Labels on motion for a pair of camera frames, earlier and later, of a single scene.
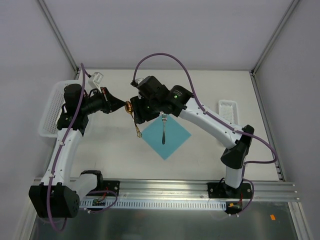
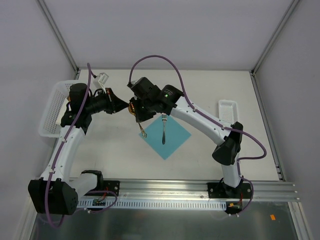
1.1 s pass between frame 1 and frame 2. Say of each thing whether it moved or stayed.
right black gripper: stayed
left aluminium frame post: stayed
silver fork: stayed
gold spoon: moved
